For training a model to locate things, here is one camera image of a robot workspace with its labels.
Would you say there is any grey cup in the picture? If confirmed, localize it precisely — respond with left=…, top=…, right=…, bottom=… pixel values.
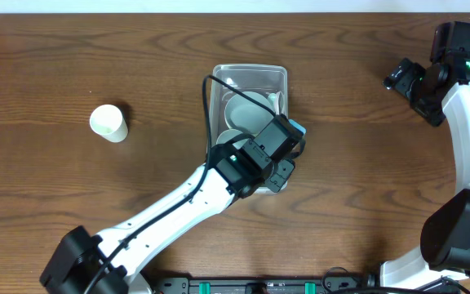
left=216, top=129, right=247, bottom=149

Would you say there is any grey bowl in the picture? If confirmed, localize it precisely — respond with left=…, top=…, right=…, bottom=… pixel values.
left=224, top=94, right=274, bottom=134

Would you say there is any white cup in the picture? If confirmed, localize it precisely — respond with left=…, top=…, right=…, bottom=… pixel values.
left=89, top=105, right=128, bottom=143

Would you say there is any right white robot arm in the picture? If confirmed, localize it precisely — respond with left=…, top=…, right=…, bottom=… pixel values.
left=379, top=56, right=470, bottom=290

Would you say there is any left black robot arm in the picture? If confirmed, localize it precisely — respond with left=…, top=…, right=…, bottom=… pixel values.
left=39, top=138, right=303, bottom=293

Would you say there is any clear plastic container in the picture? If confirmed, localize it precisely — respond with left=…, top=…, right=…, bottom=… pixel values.
left=209, top=64, right=288, bottom=194

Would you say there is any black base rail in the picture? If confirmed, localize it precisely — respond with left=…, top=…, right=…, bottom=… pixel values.
left=153, top=274, right=460, bottom=294

